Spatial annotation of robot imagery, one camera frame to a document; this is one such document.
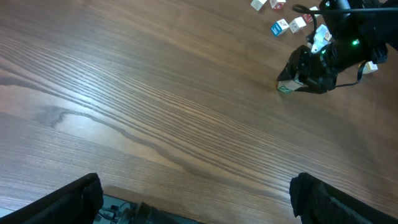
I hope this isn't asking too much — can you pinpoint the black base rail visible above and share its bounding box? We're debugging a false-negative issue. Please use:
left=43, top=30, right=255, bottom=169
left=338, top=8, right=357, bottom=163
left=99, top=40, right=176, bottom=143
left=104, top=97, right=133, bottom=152
left=93, top=195, right=201, bottom=224

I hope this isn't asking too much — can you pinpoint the yellow-sided wooden block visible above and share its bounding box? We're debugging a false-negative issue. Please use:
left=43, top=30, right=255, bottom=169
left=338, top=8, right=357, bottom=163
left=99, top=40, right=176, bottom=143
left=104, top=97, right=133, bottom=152
left=363, top=61, right=378, bottom=74

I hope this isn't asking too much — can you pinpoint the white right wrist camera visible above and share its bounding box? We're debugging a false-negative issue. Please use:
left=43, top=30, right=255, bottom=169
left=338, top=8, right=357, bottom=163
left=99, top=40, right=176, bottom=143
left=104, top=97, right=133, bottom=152
left=311, top=24, right=332, bottom=54

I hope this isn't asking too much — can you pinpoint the block with red side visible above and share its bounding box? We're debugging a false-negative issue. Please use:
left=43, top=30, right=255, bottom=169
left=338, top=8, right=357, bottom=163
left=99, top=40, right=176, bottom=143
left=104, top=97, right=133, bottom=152
left=269, top=0, right=286, bottom=10

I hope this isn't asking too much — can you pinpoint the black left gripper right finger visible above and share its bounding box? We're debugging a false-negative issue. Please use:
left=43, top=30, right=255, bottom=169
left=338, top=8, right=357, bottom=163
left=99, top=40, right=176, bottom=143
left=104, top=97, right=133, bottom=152
left=289, top=172, right=397, bottom=224

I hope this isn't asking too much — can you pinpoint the blue-sided wooden block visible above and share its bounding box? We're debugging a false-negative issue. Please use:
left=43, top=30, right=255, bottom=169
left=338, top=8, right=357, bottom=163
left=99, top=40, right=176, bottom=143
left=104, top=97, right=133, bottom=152
left=271, top=19, right=289, bottom=37

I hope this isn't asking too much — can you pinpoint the red-sided block top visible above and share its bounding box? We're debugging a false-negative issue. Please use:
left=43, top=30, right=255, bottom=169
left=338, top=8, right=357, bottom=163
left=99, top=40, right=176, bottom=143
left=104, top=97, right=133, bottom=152
left=303, top=6, right=321, bottom=24

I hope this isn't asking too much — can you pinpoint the white block red corner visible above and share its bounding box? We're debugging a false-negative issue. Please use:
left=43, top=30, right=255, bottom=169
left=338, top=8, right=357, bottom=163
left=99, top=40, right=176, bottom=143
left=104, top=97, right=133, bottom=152
left=289, top=17, right=307, bottom=34

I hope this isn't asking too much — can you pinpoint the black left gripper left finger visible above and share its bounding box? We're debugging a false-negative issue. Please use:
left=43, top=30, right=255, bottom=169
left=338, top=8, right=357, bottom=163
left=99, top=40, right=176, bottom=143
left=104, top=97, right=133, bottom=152
left=1, top=173, right=104, bottom=224

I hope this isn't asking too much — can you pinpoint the plain top block left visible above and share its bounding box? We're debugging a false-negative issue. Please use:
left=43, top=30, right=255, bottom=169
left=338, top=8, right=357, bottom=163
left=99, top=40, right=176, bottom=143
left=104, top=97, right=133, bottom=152
left=251, top=0, right=267, bottom=11

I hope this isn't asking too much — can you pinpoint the wooden block green side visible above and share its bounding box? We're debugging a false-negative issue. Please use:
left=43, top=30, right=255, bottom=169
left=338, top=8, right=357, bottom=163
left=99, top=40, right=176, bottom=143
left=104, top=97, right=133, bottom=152
left=286, top=79, right=306, bottom=91

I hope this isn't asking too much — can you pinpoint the green X letter block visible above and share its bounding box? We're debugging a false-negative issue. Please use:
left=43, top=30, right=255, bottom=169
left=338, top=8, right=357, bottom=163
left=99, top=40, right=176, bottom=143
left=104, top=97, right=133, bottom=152
left=277, top=81, right=292, bottom=93

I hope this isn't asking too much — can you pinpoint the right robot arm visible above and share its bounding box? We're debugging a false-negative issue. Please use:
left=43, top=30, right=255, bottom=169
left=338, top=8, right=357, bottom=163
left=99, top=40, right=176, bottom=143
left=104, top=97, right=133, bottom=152
left=277, top=1, right=397, bottom=94

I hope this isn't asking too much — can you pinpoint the black right camera cable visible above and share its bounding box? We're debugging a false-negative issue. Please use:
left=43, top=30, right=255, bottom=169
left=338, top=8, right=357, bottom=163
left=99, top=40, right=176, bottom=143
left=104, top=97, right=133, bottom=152
left=291, top=3, right=398, bottom=88

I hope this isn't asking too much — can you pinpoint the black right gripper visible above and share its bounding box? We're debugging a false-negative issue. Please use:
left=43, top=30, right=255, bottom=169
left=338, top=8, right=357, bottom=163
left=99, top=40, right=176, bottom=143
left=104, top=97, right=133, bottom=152
left=277, top=42, right=341, bottom=94

